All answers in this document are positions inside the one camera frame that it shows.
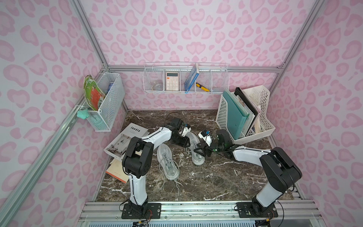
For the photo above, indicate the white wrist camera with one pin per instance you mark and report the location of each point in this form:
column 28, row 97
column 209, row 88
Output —
column 185, row 130
column 205, row 135

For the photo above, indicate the white plastic file organizer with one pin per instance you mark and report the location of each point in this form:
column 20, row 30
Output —
column 262, row 127

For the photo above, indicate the blue book in shelf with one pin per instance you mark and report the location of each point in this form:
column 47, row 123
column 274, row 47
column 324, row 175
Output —
column 191, row 79

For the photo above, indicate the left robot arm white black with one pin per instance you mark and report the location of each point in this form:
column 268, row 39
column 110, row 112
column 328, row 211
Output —
column 138, row 156

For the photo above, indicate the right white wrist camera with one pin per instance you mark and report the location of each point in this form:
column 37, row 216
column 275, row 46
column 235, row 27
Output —
column 205, row 135

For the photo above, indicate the white wire wall shelf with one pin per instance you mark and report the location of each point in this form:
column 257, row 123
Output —
column 214, row 76

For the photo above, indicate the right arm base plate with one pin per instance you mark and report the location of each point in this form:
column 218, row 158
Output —
column 255, row 210

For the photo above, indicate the white hardcover book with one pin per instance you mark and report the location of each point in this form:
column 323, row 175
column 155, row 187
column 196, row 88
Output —
column 118, row 146

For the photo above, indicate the mint green hook clip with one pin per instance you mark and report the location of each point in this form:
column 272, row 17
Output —
column 83, row 114

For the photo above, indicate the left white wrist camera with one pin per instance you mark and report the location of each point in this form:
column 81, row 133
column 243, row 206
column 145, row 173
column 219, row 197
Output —
column 185, row 130

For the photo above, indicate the yellow black utility knife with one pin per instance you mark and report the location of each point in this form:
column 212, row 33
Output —
column 202, row 88

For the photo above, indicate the black clipboard folder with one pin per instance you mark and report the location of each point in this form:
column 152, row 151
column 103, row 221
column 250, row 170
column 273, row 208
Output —
column 251, row 108

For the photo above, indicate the white pink calculator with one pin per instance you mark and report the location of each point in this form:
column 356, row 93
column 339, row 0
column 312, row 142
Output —
column 172, row 81

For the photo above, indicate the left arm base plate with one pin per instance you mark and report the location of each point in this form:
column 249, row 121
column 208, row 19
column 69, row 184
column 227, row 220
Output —
column 145, row 211

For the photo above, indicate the teal folder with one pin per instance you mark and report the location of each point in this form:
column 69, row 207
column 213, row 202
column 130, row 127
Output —
column 236, row 115

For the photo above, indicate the white wire side basket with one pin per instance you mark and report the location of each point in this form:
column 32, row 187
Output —
column 111, row 84

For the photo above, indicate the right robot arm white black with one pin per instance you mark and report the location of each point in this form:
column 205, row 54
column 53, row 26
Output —
column 280, row 170

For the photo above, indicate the green red snack bag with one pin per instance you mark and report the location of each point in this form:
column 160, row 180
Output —
column 93, row 94

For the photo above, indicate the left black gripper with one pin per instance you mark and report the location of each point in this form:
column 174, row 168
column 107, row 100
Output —
column 183, row 140

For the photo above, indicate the clear glass bowl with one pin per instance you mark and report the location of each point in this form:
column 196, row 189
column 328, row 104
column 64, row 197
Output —
column 158, row 86

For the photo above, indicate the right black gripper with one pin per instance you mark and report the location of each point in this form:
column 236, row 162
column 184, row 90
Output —
column 204, row 146

